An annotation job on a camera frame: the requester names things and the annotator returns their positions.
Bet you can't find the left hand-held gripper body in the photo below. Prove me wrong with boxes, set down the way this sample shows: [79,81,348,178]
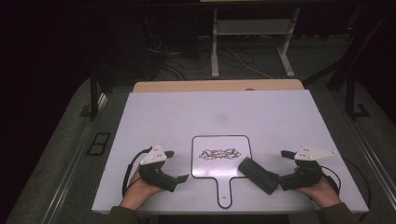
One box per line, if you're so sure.
[138,143,179,193]

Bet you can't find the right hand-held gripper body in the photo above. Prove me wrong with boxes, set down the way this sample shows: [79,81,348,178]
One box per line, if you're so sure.
[278,145,338,191]

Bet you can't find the black whiteboard eraser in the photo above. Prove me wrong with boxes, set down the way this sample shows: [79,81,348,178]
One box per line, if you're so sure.
[237,157,280,196]

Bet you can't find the small paddle-shaped whiteboard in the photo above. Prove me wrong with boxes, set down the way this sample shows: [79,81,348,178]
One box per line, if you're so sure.
[191,134,253,210]

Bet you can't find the person's left hand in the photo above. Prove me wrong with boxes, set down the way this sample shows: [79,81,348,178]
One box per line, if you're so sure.
[120,167,164,211]

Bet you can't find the person's right hand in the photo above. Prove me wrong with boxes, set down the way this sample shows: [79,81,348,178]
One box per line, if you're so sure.
[293,167,342,209]

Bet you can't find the black metal stand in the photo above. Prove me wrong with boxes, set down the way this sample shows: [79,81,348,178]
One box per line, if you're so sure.
[78,68,109,122]
[345,74,372,121]

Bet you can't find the wooden table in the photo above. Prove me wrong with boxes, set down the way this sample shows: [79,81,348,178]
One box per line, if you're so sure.
[133,78,304,93]

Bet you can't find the white metal stand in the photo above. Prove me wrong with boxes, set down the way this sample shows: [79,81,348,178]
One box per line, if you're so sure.
[210,7,302,79]

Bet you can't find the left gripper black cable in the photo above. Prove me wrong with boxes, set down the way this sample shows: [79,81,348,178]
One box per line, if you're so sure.
[121,147,153,198]

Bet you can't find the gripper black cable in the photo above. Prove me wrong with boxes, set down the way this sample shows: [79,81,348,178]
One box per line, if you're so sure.
[320,158,372,220]
[121,147,153,198]

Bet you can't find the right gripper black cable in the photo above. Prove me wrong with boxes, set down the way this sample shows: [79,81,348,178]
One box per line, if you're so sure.
[320,158,372,220]

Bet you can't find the black rectangular floor frame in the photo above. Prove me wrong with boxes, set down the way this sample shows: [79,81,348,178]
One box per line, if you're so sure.
[85,132,112,157]

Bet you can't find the black floor cables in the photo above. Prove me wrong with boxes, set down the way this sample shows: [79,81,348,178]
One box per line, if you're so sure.
[145,31,219,82]

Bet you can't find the white floor cable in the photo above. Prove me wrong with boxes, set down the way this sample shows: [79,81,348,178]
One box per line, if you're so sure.
[223,46,275,80]

